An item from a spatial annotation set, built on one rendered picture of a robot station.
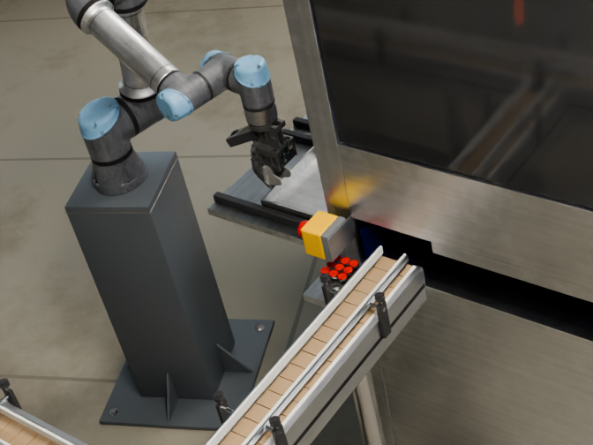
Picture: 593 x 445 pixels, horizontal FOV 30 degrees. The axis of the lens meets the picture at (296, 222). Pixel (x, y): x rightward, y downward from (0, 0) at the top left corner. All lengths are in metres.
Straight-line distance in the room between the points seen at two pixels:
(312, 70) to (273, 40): 2.98
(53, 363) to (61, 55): 2.12
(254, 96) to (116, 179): 0.65
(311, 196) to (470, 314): 0.54
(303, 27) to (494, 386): 0.91
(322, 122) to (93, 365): 1.72
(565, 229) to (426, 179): 0.29
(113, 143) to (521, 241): 1.24
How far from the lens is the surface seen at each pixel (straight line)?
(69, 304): 4.00
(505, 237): 2.17
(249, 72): 2.46
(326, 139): 2.27
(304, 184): 2.72
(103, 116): 2.94
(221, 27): 5.36
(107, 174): 3.01
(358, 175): 2.28
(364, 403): 2.42
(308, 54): 2.16
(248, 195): 2.73
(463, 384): 2.56
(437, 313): 2.43
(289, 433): 2.10
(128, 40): 2.59
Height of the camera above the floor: 2.50
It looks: 38 degrees down
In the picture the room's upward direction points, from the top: 13 degrees counter-clockwise
